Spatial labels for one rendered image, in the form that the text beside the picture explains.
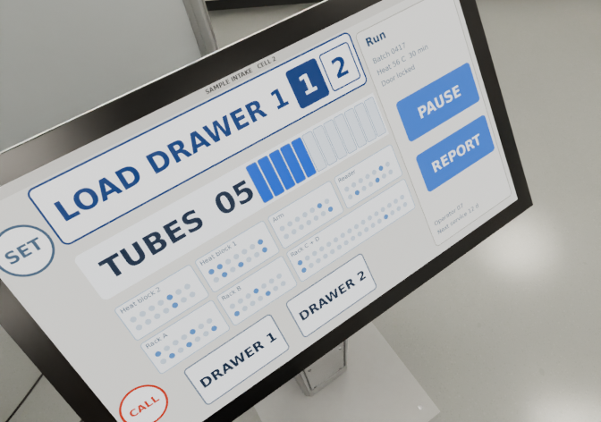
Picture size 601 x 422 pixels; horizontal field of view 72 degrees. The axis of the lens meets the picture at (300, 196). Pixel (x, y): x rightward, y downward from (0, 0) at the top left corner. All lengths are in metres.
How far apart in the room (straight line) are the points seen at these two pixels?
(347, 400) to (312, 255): 1.00
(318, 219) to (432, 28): 0.22
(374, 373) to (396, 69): 1.10
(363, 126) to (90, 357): 0.32
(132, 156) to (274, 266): 0.16
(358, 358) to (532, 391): 0.52
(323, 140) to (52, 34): 1.00
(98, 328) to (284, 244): 0.17
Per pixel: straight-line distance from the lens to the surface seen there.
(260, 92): 0.37
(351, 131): 0.41
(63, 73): 1.38
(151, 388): 0.43
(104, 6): 1.19
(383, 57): 0.43
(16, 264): 0.38
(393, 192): 0.44
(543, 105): 2.19
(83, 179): 0.36
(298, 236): 0.40
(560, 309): 1.65
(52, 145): 0.36
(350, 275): 0.44
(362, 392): 1.39
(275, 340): 0.43
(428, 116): 0.46
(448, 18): 0.48
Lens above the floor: 1.41
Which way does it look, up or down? 56 degrees down
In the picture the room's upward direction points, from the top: 9 degrees counter-clockwise
